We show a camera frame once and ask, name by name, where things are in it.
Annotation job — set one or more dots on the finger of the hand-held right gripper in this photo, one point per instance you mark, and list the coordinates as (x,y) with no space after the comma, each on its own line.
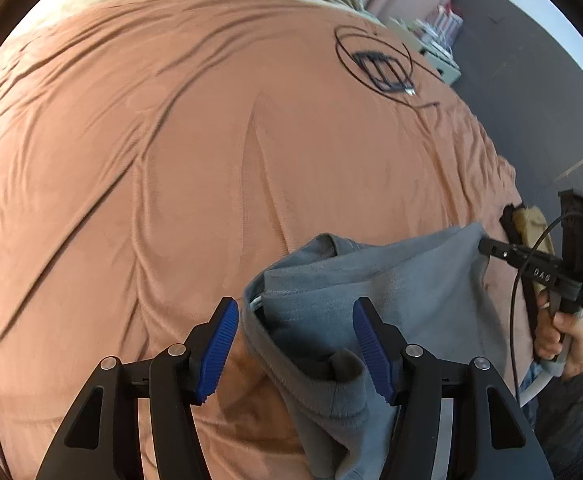
(501,251)

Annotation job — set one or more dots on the khaki folded garment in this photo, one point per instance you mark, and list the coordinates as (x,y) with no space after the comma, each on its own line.
(534,225)

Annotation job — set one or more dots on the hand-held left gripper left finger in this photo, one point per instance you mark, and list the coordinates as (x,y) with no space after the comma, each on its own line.
(216,355)

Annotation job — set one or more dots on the person's right hand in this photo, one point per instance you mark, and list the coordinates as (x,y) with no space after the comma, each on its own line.
(571,345)

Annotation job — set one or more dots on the orange blanket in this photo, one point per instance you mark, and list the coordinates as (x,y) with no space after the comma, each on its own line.
(121,185)

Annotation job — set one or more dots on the plain black folded garment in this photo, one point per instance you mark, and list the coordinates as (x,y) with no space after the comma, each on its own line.
(510,222)

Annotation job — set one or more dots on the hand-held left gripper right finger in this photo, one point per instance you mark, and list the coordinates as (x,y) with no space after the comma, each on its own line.
(374,355)

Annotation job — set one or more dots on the pink bag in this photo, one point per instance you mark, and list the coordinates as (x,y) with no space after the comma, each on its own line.
(449,22)

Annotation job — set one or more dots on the person's right forearm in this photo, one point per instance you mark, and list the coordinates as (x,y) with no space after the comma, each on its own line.
(566,425)

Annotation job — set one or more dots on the grey t-shirt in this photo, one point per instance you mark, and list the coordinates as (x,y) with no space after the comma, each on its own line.
(371,270)

